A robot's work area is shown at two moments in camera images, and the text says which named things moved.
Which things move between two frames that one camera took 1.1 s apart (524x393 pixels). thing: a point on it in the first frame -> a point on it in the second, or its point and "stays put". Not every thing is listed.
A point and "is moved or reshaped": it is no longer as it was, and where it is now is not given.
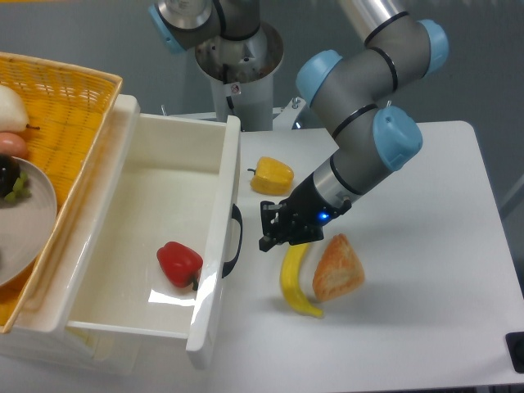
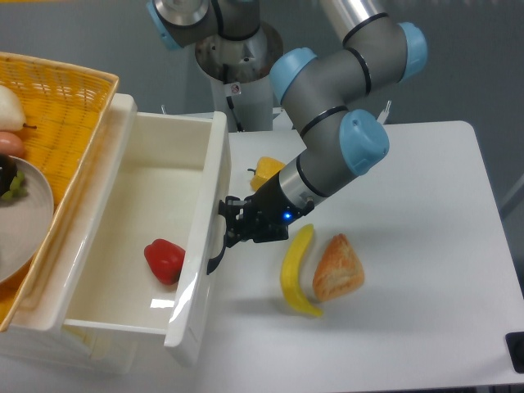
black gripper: [299, 218] -> [268, 214]
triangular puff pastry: [339, 271] stays put
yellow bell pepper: [271, 178] stays put
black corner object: [515, 345] stays put
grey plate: [27, 225] stays put
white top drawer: [169, 233] is moved or reshaped
